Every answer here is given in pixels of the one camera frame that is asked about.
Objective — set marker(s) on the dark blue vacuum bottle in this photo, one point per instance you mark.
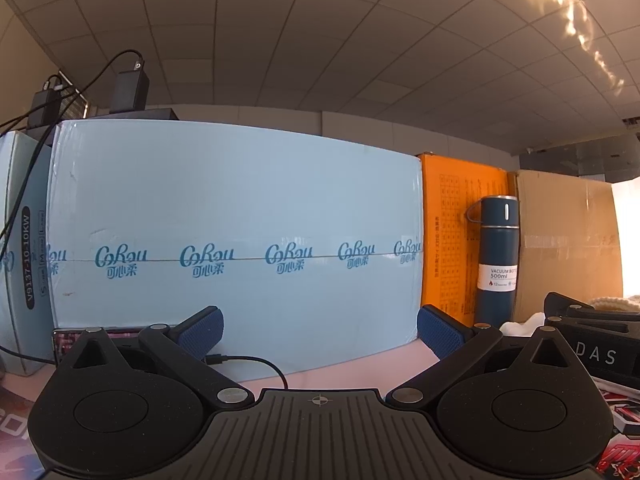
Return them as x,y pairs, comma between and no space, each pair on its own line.
495,250

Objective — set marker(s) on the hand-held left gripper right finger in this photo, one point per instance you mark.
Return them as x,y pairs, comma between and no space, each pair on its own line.
440,336

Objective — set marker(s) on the flat black device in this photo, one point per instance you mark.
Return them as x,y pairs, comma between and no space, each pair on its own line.
160,112

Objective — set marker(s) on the large light blue carton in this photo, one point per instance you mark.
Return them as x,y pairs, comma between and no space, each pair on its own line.
225,195

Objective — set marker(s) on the small black power adapter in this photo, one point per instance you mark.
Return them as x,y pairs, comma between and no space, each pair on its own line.
45,107

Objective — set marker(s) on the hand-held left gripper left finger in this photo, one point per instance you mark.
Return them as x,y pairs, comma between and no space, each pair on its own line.
206,332

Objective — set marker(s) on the orange carton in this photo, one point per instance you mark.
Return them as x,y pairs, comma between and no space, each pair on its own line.
450,220

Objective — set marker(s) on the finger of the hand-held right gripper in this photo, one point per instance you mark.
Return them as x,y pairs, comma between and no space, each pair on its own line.
590,310

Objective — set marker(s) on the cream knit cloth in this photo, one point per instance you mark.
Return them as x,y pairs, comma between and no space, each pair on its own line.
617,302

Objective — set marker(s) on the white cloth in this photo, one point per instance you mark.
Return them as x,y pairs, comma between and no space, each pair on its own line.
525,324

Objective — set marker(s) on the brown cardboard box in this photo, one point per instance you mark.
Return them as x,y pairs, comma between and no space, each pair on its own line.
565,240

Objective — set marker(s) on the large black power adapter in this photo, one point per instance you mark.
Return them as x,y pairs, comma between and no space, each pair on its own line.
130,90

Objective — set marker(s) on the light blue carton with sticker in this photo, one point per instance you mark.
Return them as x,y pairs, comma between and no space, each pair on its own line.
39,320

